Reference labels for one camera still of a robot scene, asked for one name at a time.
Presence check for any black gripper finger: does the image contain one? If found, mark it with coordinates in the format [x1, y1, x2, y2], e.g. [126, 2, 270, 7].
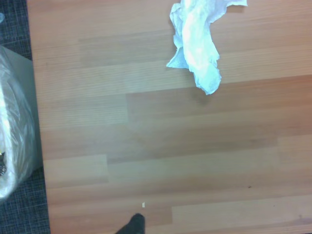
[114, 213, 146, 234]

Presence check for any white tissue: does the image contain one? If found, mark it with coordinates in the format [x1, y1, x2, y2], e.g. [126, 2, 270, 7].
[166, 0, 248, 96]

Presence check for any clear plastic bin liner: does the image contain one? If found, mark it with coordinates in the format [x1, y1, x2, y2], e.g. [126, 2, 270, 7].
[0, 45, 37, 202]

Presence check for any grey trash bin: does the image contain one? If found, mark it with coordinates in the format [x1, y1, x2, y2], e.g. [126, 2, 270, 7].
[0, 46, 44, 171]

